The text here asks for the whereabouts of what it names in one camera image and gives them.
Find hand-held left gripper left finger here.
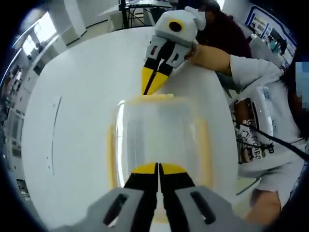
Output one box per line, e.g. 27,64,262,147
52,162,160,232

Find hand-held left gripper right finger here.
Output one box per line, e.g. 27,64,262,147
159,162,252,232

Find clear storage box yellow latches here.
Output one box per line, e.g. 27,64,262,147
105,93,216,223

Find person's right hand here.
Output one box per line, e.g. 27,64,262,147
185,44,219,73

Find black metal stand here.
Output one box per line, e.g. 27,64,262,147
117,0,175,30

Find person's torso white printed shirt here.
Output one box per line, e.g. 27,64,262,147
226,72,309,192

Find white chest-worn device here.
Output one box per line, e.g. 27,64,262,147
248,85,279,136

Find person's dark hair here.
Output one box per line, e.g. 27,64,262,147
281,61,309,146

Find blue framed wall board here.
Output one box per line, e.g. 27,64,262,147
245,5,299,66

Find black device cable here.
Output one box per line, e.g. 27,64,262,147
255,127,309,160

